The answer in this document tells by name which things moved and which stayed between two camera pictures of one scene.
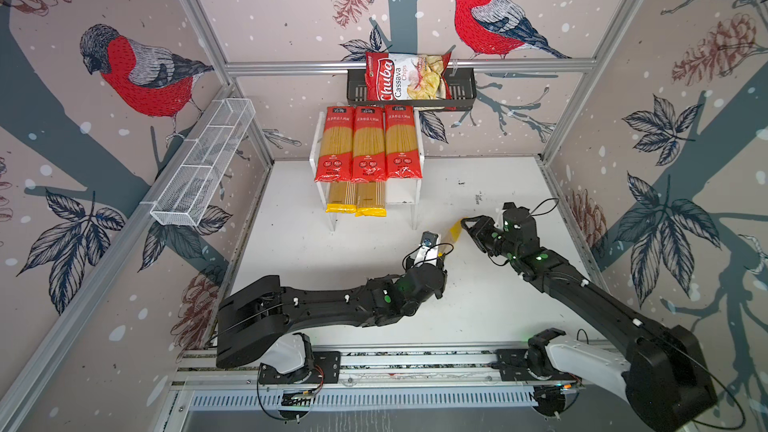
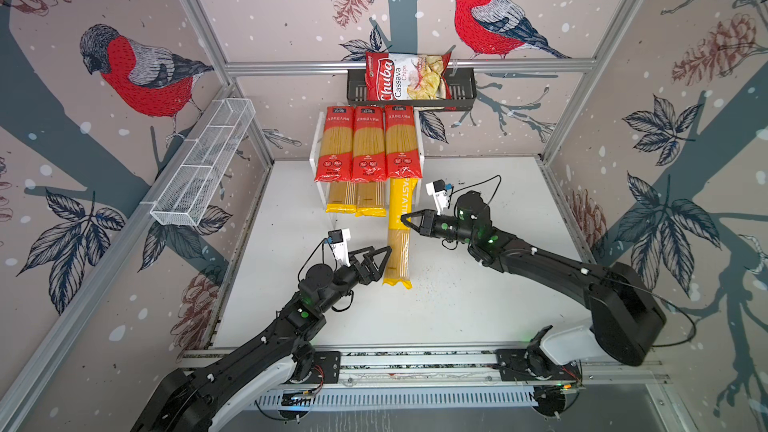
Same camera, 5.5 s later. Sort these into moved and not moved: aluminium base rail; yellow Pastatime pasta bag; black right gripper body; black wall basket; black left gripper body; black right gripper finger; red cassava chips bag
Moved: black right gripper body; black left gripper body; black right gripper finger
Not moved: aluminium base rail; black wall basket; red cassava chips bag; yellow Pastatime pasta bag
